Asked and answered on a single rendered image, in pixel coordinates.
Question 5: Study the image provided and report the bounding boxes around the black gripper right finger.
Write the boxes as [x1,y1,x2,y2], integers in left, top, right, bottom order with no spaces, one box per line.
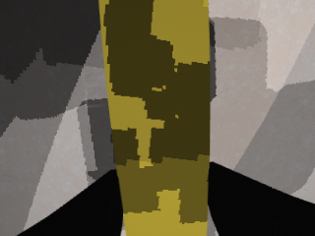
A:
[208,162,315,236]

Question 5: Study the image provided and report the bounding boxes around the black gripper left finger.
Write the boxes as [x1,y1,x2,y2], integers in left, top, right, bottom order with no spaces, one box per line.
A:
[17,169,123,236]

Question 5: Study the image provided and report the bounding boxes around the yellow bar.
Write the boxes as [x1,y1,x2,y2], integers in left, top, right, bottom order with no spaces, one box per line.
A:
[98,0,210,236]

